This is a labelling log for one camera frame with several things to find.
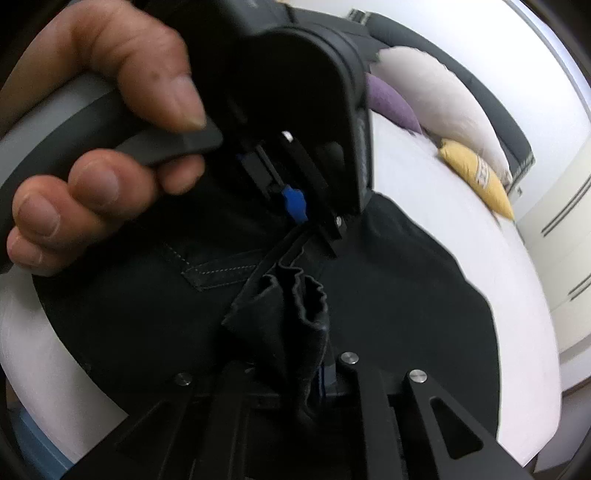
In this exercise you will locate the yellow cushion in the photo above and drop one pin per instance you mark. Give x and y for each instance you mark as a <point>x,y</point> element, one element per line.
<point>480,177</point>

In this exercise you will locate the bed with white sheet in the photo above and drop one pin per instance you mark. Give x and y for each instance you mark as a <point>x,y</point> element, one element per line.
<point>438,184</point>

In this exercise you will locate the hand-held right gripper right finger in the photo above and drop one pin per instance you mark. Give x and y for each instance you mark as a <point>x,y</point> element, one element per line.
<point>369,415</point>

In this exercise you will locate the purple cushion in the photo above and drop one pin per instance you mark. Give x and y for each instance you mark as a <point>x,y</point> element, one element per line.
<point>392,104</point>

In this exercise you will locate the black pants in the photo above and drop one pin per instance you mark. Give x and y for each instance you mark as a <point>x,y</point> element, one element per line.
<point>392,300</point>

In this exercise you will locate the large white pillow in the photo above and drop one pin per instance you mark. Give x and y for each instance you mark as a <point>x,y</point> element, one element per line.
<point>438,92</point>

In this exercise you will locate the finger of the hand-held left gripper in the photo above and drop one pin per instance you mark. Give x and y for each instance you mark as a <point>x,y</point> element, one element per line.
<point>293,203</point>
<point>330,226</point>

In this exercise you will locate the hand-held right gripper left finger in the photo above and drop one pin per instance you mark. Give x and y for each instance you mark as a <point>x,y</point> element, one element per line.
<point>231,406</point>

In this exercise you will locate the person's left hand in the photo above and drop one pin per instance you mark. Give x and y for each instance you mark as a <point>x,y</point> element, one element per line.
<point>138,55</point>

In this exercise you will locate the grey padded headboard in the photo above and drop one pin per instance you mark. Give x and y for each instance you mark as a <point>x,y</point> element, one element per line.
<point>485,92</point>

